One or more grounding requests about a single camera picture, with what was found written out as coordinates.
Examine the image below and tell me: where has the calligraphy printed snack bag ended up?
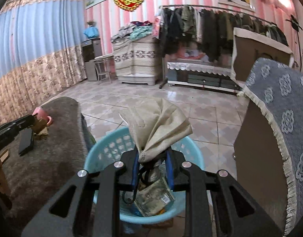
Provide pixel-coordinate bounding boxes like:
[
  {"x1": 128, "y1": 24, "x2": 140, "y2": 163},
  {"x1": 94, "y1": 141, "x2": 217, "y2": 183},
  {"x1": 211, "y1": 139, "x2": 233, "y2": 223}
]
[{"x1": 134, "y1": 178, "x2": 175, "y2": 217}]

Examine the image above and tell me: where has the brown cardboard piece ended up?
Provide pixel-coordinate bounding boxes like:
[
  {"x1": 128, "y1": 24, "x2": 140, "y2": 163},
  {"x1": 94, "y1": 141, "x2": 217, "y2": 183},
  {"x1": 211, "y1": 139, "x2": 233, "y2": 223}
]
[{"x1": 0, "y1": 149, "x2": 9, "y2": 164}]

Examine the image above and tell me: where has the black flat wallet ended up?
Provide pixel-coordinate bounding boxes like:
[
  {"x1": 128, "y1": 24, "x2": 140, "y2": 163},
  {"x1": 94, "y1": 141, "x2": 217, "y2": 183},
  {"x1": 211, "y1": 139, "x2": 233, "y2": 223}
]
[{"x1": 18, "y1": 128, "x2": 34, "y2": 156}]

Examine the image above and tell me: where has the pink ceramic mug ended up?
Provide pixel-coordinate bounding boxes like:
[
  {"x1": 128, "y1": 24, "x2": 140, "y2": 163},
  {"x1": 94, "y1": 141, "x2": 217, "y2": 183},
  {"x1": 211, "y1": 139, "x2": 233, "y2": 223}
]
[{"x1": 32, "y1": 106, "x2": 53, "y2": 127}]

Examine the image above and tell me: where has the dark brown side table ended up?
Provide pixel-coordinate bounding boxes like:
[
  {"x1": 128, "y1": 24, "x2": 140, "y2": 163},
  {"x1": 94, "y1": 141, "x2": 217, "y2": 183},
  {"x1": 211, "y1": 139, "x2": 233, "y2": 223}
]
[{"x1": 234, "y1": 101, "x2": 288, "y2": 231}]

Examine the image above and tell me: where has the grey shaggy rug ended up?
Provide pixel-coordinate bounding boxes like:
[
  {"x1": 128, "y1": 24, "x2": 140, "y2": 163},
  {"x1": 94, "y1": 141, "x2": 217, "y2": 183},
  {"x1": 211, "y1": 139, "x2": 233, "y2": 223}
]
[{"x1": 0, "y1": 97, "x2": 96, "y2": 236}]

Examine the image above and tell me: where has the light blue plastic basket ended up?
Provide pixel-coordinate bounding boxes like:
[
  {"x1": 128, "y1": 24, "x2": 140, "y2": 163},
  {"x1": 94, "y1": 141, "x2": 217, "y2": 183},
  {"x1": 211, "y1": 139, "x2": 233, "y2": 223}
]
[{"x1": 84, "y1": 127, "x2": 205, "y2": 225}]

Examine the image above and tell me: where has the blue floral curtain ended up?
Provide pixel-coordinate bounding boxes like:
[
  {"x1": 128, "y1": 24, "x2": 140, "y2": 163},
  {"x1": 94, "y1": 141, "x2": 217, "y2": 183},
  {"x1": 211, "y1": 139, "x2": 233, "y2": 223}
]
[{"x1": 0, "y1": 0, "x2": 86, "y2": 125}]

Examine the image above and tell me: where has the small metal stool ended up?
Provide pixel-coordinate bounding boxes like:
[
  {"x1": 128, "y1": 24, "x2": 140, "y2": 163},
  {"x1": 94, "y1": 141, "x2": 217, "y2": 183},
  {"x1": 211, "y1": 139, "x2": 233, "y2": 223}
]
[{"x1": 91, "y1": 54, "x2": 113, "y2": 83}]

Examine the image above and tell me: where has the dark water dispenser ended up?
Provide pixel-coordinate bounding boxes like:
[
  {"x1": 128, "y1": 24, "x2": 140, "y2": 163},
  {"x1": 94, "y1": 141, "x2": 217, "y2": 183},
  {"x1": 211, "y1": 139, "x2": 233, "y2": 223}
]
[{"x1": 81, "y1": 38, "x2": 102, "y2": 81}]

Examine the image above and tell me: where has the blue bag on dispenser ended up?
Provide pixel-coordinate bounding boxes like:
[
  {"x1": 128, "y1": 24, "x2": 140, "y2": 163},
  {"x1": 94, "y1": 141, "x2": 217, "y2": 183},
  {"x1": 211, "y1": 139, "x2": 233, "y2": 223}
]
[{"x1": 83, "y1": 26, "x2": 99, "y2": 39}]

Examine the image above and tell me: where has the blue patterned fringed cloth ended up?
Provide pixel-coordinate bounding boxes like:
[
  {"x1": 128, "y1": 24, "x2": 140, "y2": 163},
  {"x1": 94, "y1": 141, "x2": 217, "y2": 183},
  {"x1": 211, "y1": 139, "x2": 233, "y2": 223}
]
[{"x1": 243, "y1": 58, "x2": 303, "y2": 235}]

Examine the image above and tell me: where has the low tv cabinet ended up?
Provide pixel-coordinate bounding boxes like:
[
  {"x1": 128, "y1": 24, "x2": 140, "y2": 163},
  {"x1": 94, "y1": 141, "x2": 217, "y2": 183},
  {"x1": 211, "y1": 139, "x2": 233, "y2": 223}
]
[{"x1": 167, "y1": 60, "x2": 241, "y2": 94}]

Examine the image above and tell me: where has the cloth covered cabinet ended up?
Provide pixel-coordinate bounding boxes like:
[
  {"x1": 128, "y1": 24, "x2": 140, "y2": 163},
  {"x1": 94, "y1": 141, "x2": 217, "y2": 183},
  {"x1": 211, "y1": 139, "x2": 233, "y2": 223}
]
[{"x1": 112, "y1": 35, "x2": 162, "y2": 86}]

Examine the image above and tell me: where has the pile of clothes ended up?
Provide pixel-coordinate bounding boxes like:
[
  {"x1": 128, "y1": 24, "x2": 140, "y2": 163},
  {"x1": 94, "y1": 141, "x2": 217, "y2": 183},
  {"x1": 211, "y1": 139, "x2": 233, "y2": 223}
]
[{"x1": 111, "y1": 21, "x2": 152, "y2": 43}]

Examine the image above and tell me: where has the folded brown table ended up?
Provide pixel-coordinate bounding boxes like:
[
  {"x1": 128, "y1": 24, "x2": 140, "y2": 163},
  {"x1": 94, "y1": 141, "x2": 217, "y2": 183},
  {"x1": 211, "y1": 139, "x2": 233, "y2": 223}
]
[{"x1": 230, "y1": 28, "x2": 294, "y2": 87}]

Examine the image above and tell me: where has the clothes rack with garments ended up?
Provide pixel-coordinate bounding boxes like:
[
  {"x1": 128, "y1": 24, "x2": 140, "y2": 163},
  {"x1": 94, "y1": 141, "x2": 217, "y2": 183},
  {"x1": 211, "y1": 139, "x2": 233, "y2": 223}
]
[{"x1": 154, "y1": 4, "x2": 289, "y2": 82}]

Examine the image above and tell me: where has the black floor stand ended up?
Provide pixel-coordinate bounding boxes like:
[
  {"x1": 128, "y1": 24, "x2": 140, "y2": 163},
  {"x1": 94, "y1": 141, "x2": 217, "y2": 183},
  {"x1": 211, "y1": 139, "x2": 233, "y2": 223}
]
[{"x1": 285, "y1": 14, "x2": 303, "y2": 72}]

